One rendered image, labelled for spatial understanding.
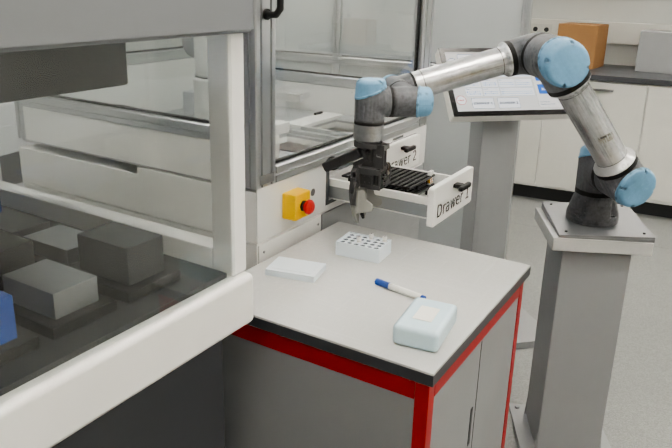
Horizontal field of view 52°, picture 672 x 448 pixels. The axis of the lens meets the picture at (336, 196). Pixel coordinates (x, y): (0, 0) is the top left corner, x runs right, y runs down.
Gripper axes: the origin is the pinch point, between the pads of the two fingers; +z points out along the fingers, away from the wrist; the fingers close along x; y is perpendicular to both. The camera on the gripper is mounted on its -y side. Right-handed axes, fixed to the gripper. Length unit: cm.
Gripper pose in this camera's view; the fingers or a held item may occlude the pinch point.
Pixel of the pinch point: (357, 215)
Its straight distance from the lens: 179.7
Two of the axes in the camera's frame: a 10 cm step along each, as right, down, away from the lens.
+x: 4.4, -2.6, 8.6
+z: -0.3, 9.5, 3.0
